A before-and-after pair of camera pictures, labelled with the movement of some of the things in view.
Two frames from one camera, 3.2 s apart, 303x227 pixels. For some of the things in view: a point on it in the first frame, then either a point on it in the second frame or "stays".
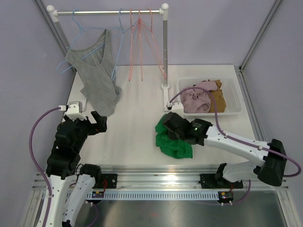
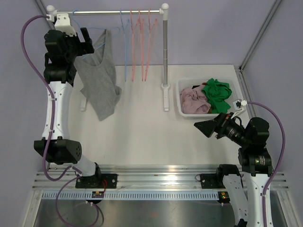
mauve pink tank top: (196, 100) stays
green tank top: (175, 148) to (217, 93)
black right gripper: (173, 135) to (208, 126)
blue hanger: (77, 36) stays
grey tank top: (94, 60) stays
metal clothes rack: (52, 12) stays
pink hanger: (155, 46) to (151, 27)
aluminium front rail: (162, 177) stays
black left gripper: (100, 126) to (84, 48)
